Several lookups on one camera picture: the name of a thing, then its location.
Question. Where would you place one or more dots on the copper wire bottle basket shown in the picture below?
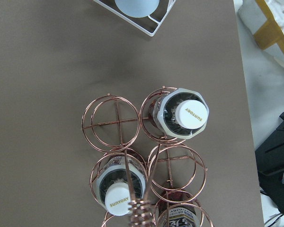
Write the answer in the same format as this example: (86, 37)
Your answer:
(112, 125)

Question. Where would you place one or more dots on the tea bottle moved to tray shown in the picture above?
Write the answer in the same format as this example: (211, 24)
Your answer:
(178, 216)

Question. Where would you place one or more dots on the tea bottle far corner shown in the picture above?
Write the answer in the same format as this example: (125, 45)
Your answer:
(181, 114)

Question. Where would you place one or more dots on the black equipment off table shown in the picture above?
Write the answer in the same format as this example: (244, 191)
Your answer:
(270, 165)

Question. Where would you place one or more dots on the tea bottle by handle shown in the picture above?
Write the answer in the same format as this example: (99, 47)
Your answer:
(112, 188)

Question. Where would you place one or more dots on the white wire rack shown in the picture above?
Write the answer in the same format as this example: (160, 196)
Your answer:
(146, 15)

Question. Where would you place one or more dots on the white foam and yellow frame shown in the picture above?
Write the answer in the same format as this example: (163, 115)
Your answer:
(265, 20)

